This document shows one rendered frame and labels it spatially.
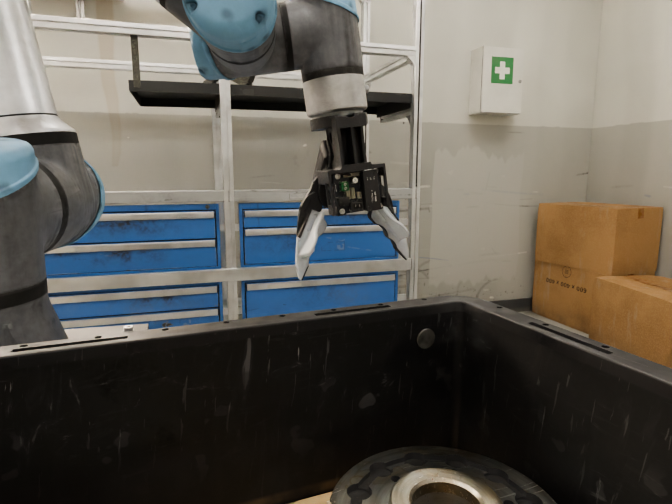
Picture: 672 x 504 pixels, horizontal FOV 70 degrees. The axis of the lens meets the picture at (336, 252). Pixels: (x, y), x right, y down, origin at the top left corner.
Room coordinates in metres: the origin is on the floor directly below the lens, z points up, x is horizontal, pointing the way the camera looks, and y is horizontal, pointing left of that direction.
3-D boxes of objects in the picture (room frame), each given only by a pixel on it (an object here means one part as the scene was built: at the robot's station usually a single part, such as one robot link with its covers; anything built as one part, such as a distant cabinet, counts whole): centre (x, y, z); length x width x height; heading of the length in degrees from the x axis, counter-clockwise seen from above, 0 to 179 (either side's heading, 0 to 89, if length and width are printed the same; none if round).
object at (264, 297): (2.07, 0.05, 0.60); 0.72 x 0.03 x 0.56; 107
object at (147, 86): (2.24, 0.26, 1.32); 1.20 x 0.45 x 0.06; 107
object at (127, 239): (1.83, 0.82, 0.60); 0.72 x 0.03 x 0.56; 107
